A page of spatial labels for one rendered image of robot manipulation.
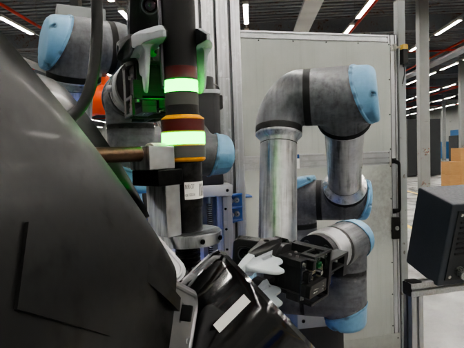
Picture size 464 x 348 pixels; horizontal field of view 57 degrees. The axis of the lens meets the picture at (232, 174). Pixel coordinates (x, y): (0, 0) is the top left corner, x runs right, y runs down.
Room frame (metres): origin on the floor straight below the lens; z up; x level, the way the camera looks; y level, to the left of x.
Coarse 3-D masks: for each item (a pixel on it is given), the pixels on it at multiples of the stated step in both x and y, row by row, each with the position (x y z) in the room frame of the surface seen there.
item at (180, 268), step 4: (160, 240) 0.38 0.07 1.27; (164, 244) 0.38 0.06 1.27; (168, 248) 0.38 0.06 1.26; (168, 252) 0.38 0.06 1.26; (172, 252) 0.38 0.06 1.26; (172, 256) 0.38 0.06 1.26; (176, 256) 0.38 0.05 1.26; (172, 260) 0.37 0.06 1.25; (176, 260) 0.38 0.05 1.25; (180, 260) 0.38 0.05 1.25; (176, 264) 0.37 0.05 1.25; (180, 264) 0.37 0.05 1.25; (176, 268) 0.37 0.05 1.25; (180, 268) 0.37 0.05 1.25; (184, 268) 0.38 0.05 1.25; (176, 272) 0.37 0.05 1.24; (180, 272) 0.37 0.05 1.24; (184, 272) 0.37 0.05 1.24; (180, 276) 0.37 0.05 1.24
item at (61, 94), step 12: (48, 84) 0.47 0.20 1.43; (60, 84) 0.50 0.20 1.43; (60, 96) 0.46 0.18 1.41; (84, 120) 0.45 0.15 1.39; (84, 132) 0.43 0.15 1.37; (96, 132) 0.44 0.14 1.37; (96, 144) 0.42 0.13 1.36; (120, 168) 0.42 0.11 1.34; (120, 180) 0.40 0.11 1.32; (132, 192) 0.40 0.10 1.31
